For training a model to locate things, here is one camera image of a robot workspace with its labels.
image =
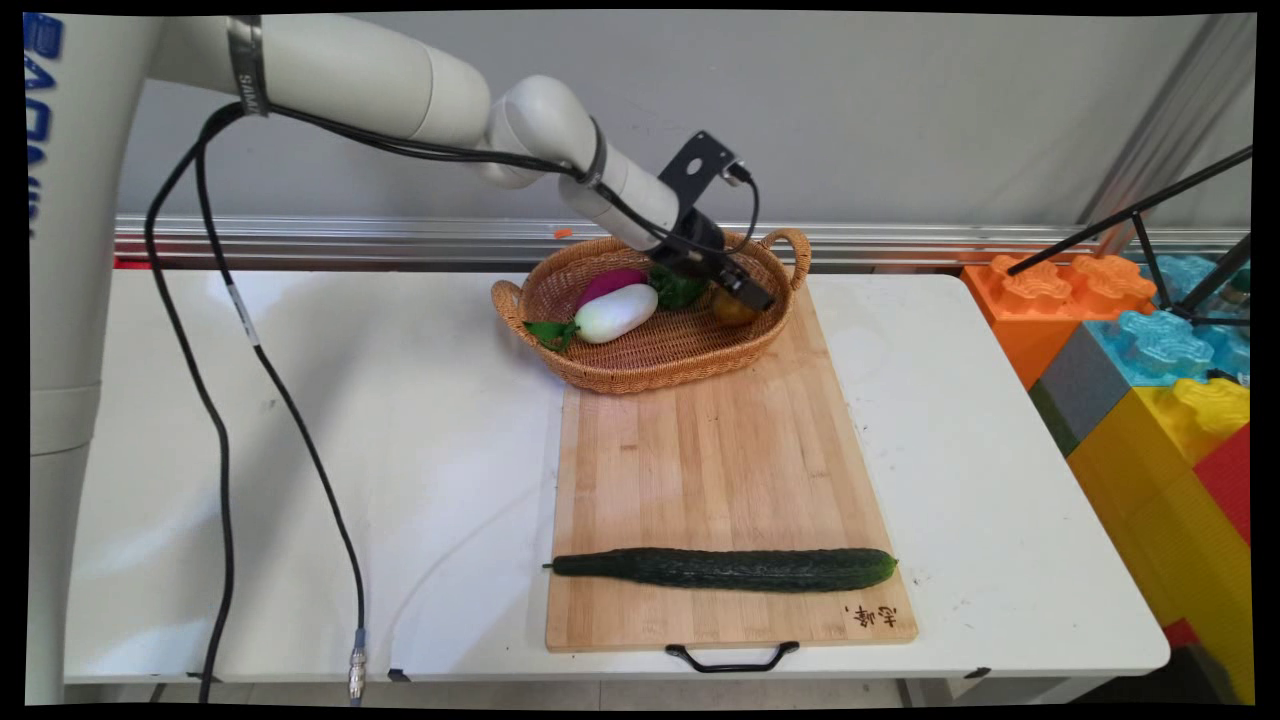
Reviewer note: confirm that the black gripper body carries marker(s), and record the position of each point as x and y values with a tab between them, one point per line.
692	242

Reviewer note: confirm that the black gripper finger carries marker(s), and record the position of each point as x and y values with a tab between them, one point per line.
755	292
700	272

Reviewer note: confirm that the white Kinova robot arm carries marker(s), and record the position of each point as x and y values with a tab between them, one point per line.
350	70

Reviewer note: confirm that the orange-brown round fruit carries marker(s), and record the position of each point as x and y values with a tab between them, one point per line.
730	308

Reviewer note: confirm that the purple toy eggplant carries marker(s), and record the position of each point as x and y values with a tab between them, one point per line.
610	284

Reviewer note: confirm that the white toy eggplant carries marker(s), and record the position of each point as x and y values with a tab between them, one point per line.
615	312

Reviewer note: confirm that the orange building block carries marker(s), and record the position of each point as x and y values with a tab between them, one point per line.
1020	310

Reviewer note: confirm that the dark green cucumber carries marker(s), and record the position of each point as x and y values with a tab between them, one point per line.
730	570

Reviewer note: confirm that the grey building block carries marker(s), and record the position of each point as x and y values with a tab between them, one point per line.
1080	385

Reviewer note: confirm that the black tripod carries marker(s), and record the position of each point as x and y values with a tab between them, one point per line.
1150	240

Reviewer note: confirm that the blue building block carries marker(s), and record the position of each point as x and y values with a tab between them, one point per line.
1160	345

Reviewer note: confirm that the yellow building block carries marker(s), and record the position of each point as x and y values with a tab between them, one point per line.
1160	500

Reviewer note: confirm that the red building block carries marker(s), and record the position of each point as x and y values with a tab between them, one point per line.
1228	480

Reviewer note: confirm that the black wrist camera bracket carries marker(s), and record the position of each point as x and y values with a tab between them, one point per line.
698	165

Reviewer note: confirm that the aluminium rail behind table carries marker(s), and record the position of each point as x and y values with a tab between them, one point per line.
350	240

